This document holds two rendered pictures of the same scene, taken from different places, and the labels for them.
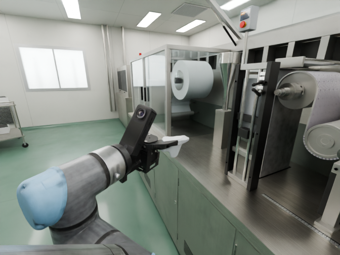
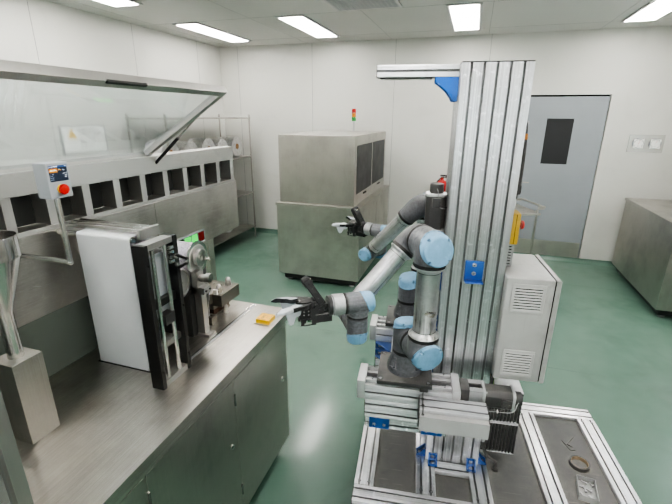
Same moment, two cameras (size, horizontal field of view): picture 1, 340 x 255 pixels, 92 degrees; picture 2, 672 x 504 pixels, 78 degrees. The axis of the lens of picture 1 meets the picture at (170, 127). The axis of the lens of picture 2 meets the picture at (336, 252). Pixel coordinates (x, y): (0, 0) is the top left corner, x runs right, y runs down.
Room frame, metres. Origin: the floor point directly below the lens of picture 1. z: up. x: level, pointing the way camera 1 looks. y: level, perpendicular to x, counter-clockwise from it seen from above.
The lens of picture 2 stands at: (1.25, 1.01, 1.84)
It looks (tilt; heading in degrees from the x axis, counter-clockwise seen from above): 18 degrees down; 223
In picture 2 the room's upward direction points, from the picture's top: straight up
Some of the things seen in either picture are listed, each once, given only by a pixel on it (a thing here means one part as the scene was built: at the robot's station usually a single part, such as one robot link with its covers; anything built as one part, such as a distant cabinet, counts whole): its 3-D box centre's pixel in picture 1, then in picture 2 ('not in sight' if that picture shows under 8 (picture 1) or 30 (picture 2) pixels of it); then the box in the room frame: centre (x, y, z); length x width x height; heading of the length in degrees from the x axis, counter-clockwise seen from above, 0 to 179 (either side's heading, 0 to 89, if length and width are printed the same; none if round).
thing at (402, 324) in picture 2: not in sight; (408, 333); (-0.06, 0.20, 0.98); 0.13 x 0.12 x 0.14; 58
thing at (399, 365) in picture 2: not in sight; (405, 357); (-0.07, 0.19, 0.87); 0.15 x 0.15 x 0.10
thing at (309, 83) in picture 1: (313, 90); not in sight; (0.70, -0.60, 1.33); 0.25 x 0.14 x 0.14; 115
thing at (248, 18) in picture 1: (247, 19); (55, 180); (0.93, -0.38, 1.66); 0.07 x 0.07 x 0.10; 24
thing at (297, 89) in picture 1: (290, 91); not in sight; (0.64, -0.46, 1.33); 0.06 x 0.06 x 0.06; 25
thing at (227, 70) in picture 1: (225, 108); (14, 351); (1.12, -0.38, 1.18); 0.14 x 0.14 x 0.57
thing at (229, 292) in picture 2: not in sight; (195, 289); (0.32, -0.81, 1.00); 0.40 x 0.16 x 0.06; 115
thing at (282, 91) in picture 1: (281, 92); not in sight; (0.61, -0.41, 1.33); 0.06 x 0.03 x 0.03; 115
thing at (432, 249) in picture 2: not in sight; (426, 300); (0.00, 0.31, 1.19); 0.15 x 0.12 x 0.55; 58
